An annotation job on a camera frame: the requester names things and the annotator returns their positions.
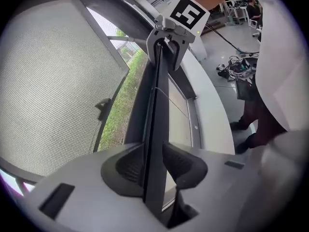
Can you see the black window frame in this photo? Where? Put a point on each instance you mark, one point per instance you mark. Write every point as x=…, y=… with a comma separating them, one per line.
x=183, y=86

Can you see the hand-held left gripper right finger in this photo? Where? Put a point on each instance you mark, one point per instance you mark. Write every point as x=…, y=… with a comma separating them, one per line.
x=212, y=173

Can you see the person's dark trousers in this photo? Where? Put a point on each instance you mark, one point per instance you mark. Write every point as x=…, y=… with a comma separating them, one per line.
x=263, y=120

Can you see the frosted awning window sash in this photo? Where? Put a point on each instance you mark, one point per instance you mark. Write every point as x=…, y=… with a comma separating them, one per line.
x=53, y=81

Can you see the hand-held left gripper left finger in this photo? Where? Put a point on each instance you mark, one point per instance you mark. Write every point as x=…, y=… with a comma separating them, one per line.
x=84, y=197

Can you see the clear low window pane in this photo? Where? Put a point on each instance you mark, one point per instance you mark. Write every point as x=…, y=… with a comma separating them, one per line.
x=178, y=129

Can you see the person in white shirt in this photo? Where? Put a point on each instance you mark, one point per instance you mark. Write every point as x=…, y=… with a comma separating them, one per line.
x=285, y=57

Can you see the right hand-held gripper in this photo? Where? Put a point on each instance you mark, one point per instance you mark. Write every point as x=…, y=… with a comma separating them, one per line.
x=188, y=13

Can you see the green shrubs outside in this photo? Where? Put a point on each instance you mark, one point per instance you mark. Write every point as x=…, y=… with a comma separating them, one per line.
x=130, y=86

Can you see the person's black shoe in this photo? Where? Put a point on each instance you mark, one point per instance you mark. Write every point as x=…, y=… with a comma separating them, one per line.
x=245, y=144
x=239, y=126

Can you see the white desk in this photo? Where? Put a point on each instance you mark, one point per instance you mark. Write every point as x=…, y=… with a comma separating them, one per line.
x=237, y=8

